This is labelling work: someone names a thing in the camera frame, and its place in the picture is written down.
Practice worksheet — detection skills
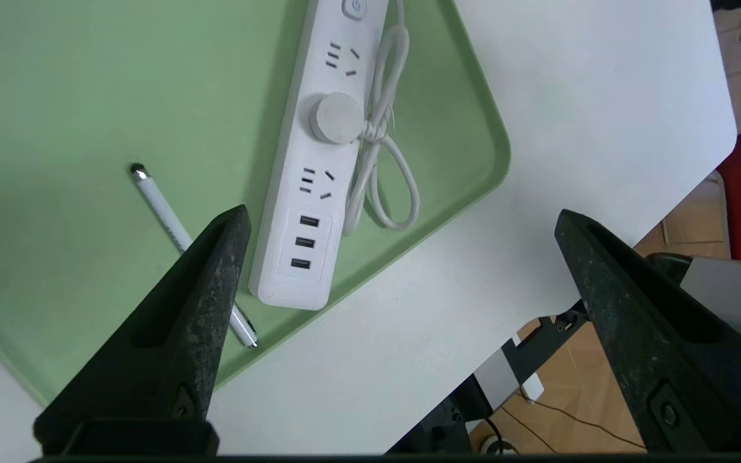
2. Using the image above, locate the black grey table leg frame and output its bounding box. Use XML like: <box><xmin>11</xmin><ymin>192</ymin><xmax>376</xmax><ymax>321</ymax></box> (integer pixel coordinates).
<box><xmin>387</xmin><ymin>302</ymin><xmax>593</xmax><ymax>454</ymax></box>

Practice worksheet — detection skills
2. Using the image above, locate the light green plastic tray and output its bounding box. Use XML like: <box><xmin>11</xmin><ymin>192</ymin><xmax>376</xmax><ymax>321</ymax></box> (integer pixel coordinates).
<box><xmin>0</xmin><ymin>0</ymin><xmax>511</xmax><ymax>406</ymax></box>

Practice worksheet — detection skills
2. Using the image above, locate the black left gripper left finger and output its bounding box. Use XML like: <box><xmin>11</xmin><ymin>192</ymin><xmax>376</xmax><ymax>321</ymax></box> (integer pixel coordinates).
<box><xmin>33</xmin><ymin>204</ymin><xmax>252</xmax><ymax>452</ymax></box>

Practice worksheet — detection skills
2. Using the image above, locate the grey robot chassis panel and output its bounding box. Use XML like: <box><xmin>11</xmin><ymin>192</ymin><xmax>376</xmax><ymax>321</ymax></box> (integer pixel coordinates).
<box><xmin>647</xmin><ymin>253</ymin><xmax>741</xmax><ymax>351</ymax></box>

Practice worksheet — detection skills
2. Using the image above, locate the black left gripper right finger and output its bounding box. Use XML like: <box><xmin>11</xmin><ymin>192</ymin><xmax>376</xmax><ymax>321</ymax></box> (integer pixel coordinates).
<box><xmin>554</xmin><ymin>209</ymin><xmax>741</xmax><ymax>452</ymax></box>

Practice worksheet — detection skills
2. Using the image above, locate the white pen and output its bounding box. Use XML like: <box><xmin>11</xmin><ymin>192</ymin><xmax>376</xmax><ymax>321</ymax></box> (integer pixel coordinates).
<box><xmin>129</xmin><ymin>163</ymin><xmax>260</xmax><ymax>349</ymax></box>

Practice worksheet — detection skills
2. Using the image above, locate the white power strip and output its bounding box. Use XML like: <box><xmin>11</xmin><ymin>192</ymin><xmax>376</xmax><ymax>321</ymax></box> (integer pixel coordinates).
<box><xmin>248</xmin><ymin>0</ymin><xmax>389</xmax><ymax>311</ymax></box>

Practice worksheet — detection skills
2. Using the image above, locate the white power strip cord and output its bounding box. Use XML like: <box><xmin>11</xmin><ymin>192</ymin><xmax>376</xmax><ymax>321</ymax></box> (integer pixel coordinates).
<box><xmin>309</xmin><ymin>0</ymin><xmax>421</xmax><ymax>237</ymax></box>

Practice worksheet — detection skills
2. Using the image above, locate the white floor plug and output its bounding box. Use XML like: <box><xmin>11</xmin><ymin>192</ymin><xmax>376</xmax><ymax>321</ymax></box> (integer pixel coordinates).
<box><xmin>520</xmin><ymin>375</ymin><xmax>546</xmax><ymax>403</ymax></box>

